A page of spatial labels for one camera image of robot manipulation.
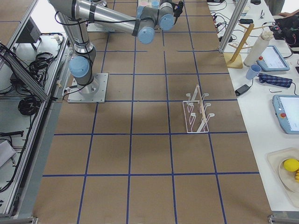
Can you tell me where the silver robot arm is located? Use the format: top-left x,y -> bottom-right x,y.
49,0 -> 184,95

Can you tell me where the light blue cup front-left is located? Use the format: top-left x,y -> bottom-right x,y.
151,0 -> 160,9

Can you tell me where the pink plastic cup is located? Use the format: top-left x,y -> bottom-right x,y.
138,0 -> 148,7

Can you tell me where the blue cup on desk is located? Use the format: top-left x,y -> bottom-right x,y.
245,64 -> 262,80

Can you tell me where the black power adapter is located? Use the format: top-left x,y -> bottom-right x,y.
235,84 -> 251,97

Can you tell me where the wooden mug tree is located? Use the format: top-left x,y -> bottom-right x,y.
223,23 -> 264,69

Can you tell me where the blue checkered cloth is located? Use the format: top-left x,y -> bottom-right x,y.
258,73 -> 292,88

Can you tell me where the blue teach pendant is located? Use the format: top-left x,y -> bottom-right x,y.
256,45 -> 290,71
272,95 -> 299,134

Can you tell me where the beige tray on desk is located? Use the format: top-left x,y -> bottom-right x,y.
267,147 -> 299,208

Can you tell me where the yellow lemon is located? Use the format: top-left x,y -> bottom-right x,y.
283,158 -> 299,172

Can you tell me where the white wire cup rack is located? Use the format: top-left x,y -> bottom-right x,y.
182,85 -> 215,133

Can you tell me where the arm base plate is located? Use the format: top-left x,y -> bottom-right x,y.
67,73 -> 108,103

